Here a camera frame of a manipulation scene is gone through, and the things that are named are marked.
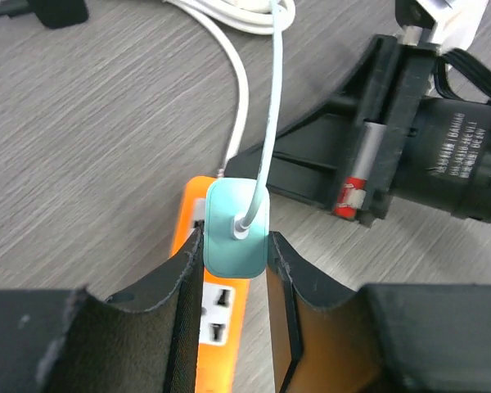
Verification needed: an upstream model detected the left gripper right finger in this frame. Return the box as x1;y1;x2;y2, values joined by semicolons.
267;233;491;392

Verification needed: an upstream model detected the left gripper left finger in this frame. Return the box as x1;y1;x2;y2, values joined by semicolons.
0;230;203;392

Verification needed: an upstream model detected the black power cord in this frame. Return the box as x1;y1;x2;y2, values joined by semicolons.
0;0;90;29

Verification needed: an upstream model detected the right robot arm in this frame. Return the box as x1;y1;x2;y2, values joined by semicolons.
268;35;491;226

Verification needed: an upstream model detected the pale green usb cable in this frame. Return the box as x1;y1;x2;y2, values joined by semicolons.
231;0;286;241

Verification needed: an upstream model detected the white power cord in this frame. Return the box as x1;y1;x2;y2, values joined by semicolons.
163;0;296;181

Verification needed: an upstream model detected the orange power strip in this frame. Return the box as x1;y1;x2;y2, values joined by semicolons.
170;176;250;393

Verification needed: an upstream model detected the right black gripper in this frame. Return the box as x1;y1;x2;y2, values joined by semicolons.
224;34;439;228

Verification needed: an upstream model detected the teal charger plug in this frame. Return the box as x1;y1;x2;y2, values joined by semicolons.
203;178;270;278

